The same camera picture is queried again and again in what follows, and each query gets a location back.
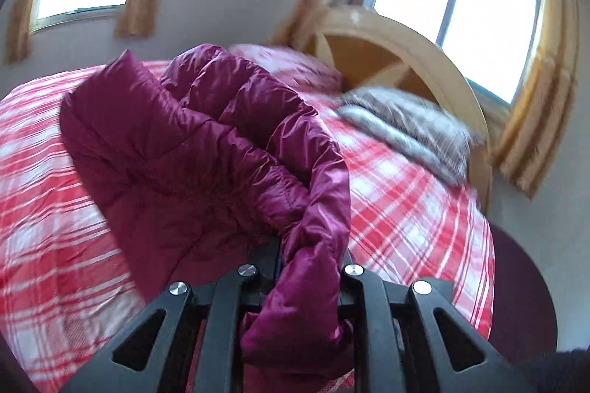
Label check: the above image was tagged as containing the pink pillow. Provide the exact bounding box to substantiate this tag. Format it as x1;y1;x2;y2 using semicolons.
229;44;344;94

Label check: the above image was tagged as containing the magenta down jacket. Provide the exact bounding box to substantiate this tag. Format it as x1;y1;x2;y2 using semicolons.
59;44;357;380

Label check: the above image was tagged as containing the wooden headboard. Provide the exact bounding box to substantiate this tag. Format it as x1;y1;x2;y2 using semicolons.
306;6;494;209

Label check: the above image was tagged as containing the bed with red plaid sheet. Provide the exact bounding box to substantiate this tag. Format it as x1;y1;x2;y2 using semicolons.
0;59;496;393

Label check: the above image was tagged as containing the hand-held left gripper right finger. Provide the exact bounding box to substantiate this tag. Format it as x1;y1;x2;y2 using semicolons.
339;250;540;393

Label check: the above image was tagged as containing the large window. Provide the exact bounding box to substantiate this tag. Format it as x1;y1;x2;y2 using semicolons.
360;0;547;105

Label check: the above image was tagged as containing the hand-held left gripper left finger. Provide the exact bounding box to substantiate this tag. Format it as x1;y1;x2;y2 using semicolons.
60;236;283;393

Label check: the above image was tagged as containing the grey striped pillow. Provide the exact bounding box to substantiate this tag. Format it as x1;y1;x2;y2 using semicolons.
336;86;485;187

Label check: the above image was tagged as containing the dark maroon round stool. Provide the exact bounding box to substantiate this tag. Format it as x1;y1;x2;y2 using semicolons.
486;222;559;359

